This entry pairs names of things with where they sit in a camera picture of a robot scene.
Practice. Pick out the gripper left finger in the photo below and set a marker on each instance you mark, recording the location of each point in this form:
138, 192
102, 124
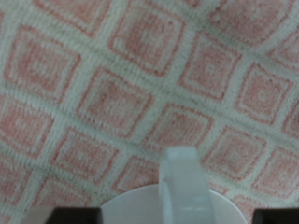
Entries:
71, 216

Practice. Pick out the white plastic mug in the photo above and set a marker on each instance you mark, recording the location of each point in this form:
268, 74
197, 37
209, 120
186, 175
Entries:
182, 186

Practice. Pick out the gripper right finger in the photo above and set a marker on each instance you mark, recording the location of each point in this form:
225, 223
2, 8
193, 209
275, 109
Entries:
277, 216

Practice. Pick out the pink checked cloth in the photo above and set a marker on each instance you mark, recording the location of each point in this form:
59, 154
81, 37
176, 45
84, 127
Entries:
124, 77

